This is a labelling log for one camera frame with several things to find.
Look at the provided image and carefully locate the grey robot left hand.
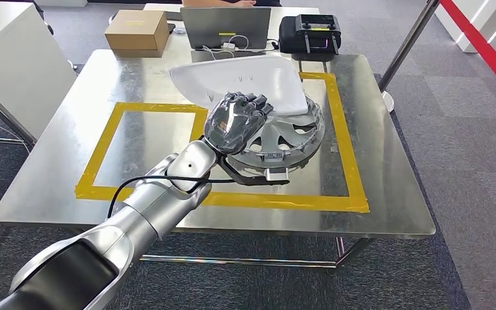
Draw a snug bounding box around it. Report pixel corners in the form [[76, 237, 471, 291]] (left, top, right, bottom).
[[203, 90, 274, 156]]

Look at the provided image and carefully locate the white plastic shell part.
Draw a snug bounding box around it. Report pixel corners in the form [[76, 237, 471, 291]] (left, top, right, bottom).
[[169, 54, 309, 117]]

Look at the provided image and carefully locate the steel workbench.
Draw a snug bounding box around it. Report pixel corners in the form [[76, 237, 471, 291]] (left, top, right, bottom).
[[0, 49, 437, 274]]

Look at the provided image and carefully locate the grey wheel hubcap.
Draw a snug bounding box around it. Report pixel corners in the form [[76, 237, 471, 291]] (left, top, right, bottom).
[[226, 94, 327, 177]]

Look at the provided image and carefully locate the black carry case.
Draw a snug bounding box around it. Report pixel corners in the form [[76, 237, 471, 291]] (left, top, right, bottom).
[[278, 15, 343, 62]]

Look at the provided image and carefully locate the grey laptop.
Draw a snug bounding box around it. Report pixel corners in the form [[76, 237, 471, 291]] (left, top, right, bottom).
[[180, 6, 273, 51]]

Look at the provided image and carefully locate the large yellow tape square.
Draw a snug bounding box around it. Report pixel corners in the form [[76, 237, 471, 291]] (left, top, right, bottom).
[[190, 72, 371, 214]]

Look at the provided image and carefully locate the person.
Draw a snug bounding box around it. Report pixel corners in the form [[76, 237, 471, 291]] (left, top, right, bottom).
[[182, 0, 282, 8]]

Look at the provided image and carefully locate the black remote controller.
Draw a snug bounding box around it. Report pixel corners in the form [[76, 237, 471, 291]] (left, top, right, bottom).
[[294, 14, 342, 56]]

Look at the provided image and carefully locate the small yellow tape square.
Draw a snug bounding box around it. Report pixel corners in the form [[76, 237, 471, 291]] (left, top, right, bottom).
[[74, 101, 209, 202]]

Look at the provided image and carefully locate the brown cardboard box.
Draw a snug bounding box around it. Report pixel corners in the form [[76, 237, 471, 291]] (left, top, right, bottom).
[[104, 9, 171, 59]]

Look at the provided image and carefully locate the white desk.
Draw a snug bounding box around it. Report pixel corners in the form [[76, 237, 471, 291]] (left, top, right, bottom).
[[0, 1, 78, 149]]

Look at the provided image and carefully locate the red barrier belt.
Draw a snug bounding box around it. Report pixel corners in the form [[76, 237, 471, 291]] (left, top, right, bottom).
[[439, 0, 496, 106]]

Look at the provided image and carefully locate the black left wrist camera bracket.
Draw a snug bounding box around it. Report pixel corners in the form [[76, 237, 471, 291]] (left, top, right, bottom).
[[218, 154, 291, 187]]

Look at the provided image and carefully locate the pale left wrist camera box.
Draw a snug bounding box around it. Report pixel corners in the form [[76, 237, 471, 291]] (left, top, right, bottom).
[[265, 168, 290, 181]]

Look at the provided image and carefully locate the white charger cable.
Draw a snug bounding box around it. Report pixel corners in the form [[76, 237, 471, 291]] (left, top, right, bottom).
[[201, 35, 280, 61]]

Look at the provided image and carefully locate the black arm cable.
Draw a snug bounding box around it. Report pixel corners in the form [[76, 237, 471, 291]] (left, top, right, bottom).
[[107, 174, 237, 220]]

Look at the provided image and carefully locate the chrome stanchion post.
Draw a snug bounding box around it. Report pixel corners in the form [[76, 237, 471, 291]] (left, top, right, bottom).
[[377, 0, 440, 113]]

